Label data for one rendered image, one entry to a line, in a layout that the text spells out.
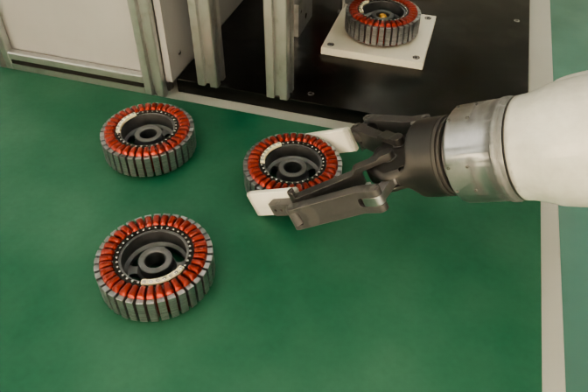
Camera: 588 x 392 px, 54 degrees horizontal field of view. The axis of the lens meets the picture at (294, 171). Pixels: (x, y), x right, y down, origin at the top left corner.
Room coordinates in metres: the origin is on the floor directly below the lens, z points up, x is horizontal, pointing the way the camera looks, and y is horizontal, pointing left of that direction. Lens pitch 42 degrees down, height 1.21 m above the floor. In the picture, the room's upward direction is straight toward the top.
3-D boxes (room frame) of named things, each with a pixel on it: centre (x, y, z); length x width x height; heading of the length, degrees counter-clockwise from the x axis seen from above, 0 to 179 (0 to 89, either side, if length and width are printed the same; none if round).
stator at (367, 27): (0.81, -0.13, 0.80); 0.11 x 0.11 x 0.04
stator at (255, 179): (0.50, 0.00, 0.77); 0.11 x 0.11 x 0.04
